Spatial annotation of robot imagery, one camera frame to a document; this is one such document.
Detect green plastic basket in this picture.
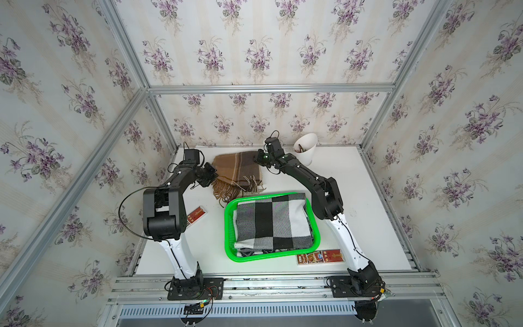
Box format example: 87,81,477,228
224,192,321,262

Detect grey black checkered scarf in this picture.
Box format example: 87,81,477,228
232,193,316,258

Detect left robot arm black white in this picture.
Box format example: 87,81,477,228
142,162,218,281

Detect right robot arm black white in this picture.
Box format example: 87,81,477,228
253,149,382,295

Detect brown plaid fringed scarf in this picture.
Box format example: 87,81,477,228
212,151,266,207

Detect red packet left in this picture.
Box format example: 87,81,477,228
187,206,207,226

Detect red packet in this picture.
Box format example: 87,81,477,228
296,249,345,265
187,206,207,226

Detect white cup holder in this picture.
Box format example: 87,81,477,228
293,133,318,166

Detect red packet front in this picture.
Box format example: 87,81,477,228
296,249,345,265

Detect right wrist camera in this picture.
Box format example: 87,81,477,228
265,137,285,157

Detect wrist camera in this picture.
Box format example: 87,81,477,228
183,149,202,165
265,137,285,157

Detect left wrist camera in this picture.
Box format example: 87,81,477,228
183,149,202,165

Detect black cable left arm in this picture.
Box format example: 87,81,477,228
117,186,164,241

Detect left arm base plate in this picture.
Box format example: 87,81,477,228
164,277,225,301

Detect aluminium rail frame front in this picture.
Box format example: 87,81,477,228
95,269,460,327

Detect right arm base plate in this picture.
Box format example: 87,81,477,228
326,276,385,299

